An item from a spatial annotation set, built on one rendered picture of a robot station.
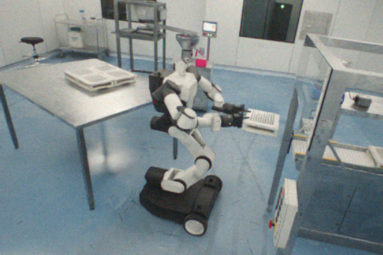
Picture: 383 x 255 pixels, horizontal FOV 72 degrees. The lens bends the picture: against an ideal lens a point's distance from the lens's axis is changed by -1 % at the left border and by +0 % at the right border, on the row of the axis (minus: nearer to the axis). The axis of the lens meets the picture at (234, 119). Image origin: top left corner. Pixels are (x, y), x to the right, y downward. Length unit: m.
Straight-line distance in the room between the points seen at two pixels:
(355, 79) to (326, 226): 1.65
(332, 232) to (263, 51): 5.15
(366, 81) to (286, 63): 6.01
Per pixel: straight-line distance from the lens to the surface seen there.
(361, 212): 2.40
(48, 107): 2.52
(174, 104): 1.62
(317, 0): 6.93
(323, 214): 2.36
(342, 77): 1.01
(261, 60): 6.90
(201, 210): 2.27
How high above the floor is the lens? 1.84
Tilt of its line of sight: 26 degrees down
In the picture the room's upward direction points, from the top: 8 degrees clockwise
